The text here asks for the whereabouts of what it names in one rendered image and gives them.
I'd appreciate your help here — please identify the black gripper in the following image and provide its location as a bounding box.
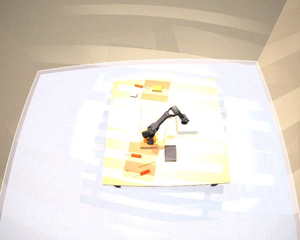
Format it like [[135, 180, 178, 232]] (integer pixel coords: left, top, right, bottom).
[[147, 135, 155, 145]]

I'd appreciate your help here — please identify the tan wooden panel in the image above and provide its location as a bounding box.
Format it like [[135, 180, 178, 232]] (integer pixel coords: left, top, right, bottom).
[[140, 103, 158, 148]]

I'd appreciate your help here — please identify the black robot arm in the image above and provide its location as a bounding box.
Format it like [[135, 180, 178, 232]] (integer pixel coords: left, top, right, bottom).
[[142, 106, 189, 138]]

